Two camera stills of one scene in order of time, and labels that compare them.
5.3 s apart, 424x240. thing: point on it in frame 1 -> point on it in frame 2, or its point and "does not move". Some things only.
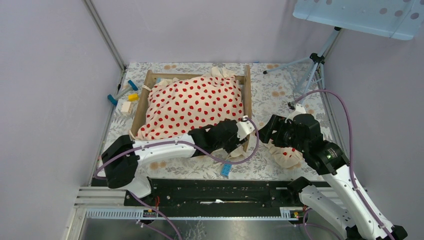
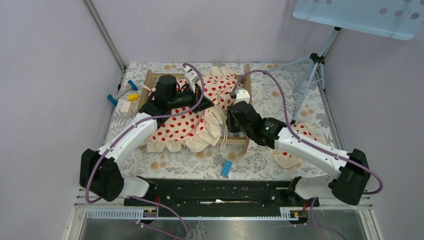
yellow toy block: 133,97 does not move
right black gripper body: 285,135 -> 233,126
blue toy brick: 226,169 does not move
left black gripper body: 233,142 -> 186,98
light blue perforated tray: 397,19 does not move
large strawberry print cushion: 175,106 does not move
